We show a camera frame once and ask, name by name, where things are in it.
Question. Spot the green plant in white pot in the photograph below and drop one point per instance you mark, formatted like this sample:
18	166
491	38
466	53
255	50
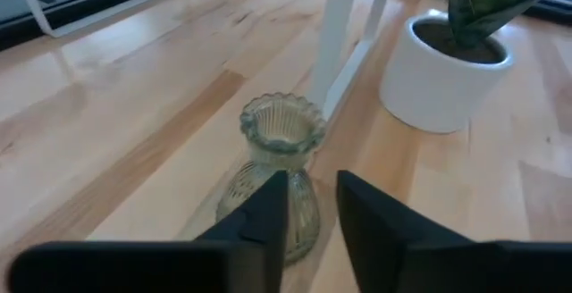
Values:
429	87

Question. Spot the white perforated metal shelf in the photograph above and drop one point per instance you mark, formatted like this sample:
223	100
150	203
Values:
335	38

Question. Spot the black aluminium table frame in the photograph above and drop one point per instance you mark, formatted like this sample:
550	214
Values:
18	31

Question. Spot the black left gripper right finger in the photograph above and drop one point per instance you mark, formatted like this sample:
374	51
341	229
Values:
402	257

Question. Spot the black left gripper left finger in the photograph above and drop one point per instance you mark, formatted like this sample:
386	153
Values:
241	262

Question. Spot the ribbed glass candle holder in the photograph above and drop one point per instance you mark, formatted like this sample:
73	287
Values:
281	128

